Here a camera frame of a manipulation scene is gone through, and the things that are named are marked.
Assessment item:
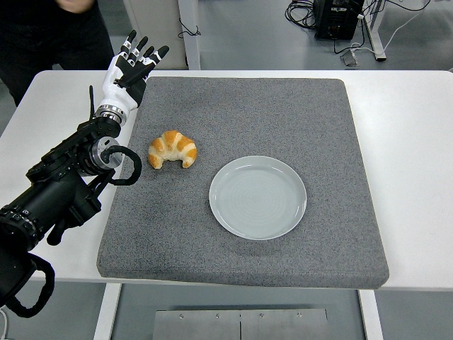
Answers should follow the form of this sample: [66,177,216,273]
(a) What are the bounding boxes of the clear plastic holder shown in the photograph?
[339,49,360,68]

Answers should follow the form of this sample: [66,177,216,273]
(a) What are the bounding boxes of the white desk leg with foot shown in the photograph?
[362,0,387,62]

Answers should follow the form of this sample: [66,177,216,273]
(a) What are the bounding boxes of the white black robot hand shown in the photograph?
[96,29,171,112]

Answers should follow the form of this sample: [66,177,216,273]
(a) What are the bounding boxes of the white table leg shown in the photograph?
[357,289,385,340]
[92,283,122,340]

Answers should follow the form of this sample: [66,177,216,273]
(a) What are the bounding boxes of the person's hand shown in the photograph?
[58,0,97,15]

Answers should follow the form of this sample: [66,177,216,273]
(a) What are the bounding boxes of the person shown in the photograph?
[0,0,115,107]

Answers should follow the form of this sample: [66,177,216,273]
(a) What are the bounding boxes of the black cable bundle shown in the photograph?
[285,0,318,31]

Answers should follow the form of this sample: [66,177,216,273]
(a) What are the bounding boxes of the grey felt mat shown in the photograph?
[96,76,391,290]

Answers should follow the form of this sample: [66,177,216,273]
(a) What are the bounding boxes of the light grey round plate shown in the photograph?
[208,154,308,242]

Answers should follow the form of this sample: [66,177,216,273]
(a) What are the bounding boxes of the white cabinet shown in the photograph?
[122,0,188,70]

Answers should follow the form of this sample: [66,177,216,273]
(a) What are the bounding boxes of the thin black cable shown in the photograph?
[178,17,202,39]

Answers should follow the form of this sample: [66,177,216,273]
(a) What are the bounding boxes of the long white cable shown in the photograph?
[350,0,433,55]

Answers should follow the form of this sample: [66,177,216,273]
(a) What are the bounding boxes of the thin white cable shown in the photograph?
[0,306,10,337]

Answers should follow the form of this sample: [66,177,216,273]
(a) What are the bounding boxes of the golden croissant bread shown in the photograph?
[147,130,198,170]

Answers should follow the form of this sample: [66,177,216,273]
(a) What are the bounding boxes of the black computer case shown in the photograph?
[313,0,365,40]

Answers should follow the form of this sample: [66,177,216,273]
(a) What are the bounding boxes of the white desk post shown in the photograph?
[178,0,202,71]

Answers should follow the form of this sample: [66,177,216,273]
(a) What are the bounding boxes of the grey metal plate with screws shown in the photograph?
[152,308,329,340]

